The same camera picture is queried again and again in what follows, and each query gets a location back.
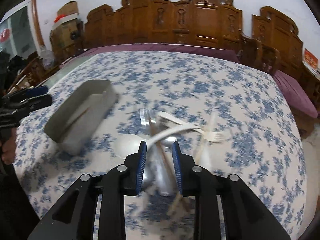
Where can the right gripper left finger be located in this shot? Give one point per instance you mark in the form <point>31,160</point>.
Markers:
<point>73,214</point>

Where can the carved wooden armchair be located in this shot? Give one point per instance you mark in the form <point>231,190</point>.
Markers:
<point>274,44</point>

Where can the stacked cardboard boxes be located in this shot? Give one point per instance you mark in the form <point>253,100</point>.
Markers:
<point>65,36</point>

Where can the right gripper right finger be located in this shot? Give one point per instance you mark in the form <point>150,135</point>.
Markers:
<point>245,215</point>

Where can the red sign card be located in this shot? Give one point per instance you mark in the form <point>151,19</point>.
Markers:
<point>310,59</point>

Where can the metal rectangular tray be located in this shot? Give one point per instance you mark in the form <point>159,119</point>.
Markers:
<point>76,120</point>

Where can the person's left hand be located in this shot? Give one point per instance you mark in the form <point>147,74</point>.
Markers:
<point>9,148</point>

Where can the glass door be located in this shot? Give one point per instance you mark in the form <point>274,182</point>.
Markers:
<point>17,31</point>

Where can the purple sofa cushion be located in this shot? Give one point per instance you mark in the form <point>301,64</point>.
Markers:
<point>224,54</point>

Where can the metal fork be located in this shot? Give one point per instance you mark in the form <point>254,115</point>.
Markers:
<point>148,121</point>

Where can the white plastic fork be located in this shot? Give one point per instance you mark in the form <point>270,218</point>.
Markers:
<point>209,135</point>

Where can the carved wooden sofa bench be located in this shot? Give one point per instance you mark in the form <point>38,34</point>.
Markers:
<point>206,23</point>

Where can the purple armchair cushion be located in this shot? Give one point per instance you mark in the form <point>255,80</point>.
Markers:
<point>294,94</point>

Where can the metal smiley handle spoon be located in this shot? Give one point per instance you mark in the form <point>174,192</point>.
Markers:
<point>156,173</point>

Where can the glass table top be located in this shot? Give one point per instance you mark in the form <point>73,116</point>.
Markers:
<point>64,71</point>

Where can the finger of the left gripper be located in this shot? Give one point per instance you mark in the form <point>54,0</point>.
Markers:
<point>37,91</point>

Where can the light bamboo chopstick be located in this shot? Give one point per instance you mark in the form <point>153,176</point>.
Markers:
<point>200,150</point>

